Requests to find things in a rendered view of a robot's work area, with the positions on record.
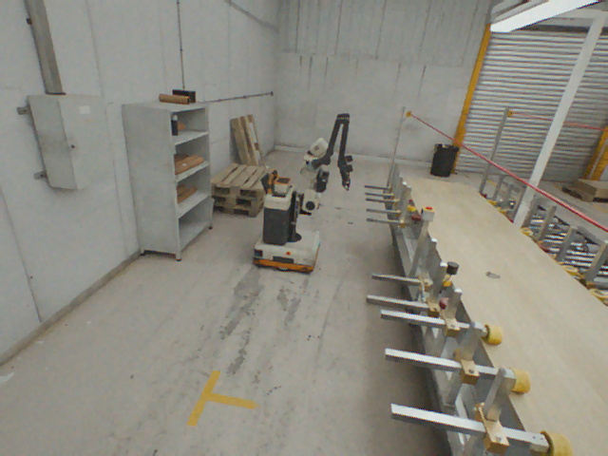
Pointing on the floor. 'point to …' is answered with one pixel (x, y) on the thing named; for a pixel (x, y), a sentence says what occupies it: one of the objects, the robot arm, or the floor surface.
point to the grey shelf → (159, 154)
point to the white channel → (564, 91)
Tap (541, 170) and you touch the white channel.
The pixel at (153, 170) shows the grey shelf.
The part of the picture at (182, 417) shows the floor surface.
